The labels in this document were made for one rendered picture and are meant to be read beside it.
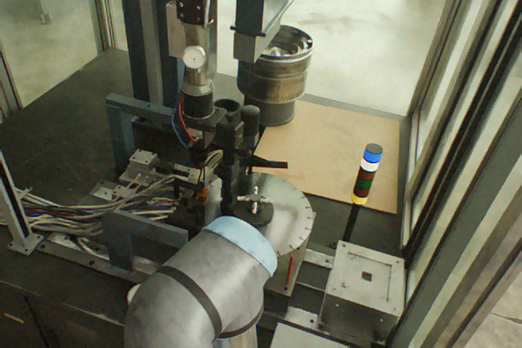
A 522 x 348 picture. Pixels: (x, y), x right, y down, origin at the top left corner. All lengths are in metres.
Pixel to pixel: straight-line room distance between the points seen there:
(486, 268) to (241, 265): 0.37
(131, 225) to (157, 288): 0.64
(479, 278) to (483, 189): 0.14
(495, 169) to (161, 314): 0.52
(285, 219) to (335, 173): 0.53
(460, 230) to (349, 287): 0.43
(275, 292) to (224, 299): 0.64
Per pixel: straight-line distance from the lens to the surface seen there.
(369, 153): 1.17
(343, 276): 1.20
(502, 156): 0.74
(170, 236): 1.14
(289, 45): 1.89
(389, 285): 1.22
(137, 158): 1.50
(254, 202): 1.18
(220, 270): 0.57
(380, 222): 1.57
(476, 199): 0.79
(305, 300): 1.31
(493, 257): 0.73
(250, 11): 1.27
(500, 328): 2.48
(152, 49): 1.65
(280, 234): 1.18
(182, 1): 0.94
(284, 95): 1.75
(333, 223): 1.52
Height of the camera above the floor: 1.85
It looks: 39 degrees down
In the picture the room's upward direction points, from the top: 6 degrees clockwise
